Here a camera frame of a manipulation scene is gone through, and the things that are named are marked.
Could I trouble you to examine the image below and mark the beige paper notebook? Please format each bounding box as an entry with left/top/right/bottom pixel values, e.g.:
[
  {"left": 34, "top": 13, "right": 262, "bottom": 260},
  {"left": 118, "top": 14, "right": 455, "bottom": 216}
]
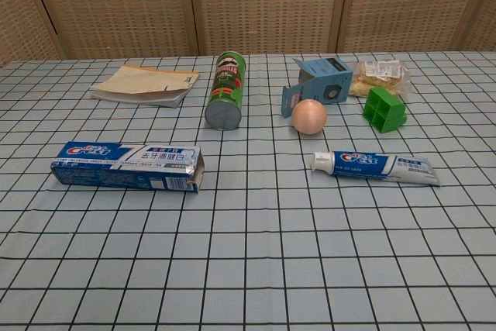
[{"left": 90, "top": 64, "right": 201, "bottom": 109}]

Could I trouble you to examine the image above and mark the green plastic grid block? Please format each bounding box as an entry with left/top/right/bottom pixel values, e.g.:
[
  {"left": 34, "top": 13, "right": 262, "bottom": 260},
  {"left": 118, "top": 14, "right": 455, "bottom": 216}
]
[{"left": 362, "top": 87, "right": 408, "bottom": 133}]

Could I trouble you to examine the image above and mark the blue white Crest toothpaste tube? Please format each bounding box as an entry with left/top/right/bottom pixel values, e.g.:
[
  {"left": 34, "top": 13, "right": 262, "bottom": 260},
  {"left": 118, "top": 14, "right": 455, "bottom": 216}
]
[{"left": 309, "top": 150, "right": 443, "bottom": 188}]

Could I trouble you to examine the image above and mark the clear bag of snacks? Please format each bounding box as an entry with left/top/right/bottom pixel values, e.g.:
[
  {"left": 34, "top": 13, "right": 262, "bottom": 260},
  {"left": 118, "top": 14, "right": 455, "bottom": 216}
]
[{"left": 348, "top": 59, "right": 412, "bottom": 98}]

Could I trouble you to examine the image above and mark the blue checked tablecloth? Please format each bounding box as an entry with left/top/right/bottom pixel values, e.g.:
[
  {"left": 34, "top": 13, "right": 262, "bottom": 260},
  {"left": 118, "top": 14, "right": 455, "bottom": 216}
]
[{"left": 0, "top": 51, "right": 496, "bottom": 331}]

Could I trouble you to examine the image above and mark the blue Crest toothpaste box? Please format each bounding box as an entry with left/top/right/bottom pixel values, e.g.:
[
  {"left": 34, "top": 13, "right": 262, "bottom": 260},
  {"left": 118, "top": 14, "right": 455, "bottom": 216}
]
[{"left": 50, "top": 141, "right": 206, "bottom": 194}]

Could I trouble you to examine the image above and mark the peach coloured ball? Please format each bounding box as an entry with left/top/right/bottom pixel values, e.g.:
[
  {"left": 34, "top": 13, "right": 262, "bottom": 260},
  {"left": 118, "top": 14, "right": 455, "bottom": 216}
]
[{"left": 291, "top": 99, "right": 329, "bottom": 136}]

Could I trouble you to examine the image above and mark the light blue open cardboard box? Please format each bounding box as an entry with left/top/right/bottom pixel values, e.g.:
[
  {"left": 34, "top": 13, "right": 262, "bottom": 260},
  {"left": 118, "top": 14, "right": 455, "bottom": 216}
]
[{"left": 281, "top": 57, "right": 354, "bottom": 119}]

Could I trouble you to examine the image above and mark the woven folding screen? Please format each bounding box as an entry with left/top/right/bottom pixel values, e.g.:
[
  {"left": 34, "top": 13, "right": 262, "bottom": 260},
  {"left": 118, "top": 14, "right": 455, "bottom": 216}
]
[{"left": 0, "top": 0, "right": 496, "bottom": 68}]

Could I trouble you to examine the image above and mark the green Pringles can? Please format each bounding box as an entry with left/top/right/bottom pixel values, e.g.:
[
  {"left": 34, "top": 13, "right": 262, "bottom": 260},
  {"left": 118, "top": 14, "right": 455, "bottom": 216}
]
[{"left": 204, "top": 50, "right": 247, "bottom": 131}]

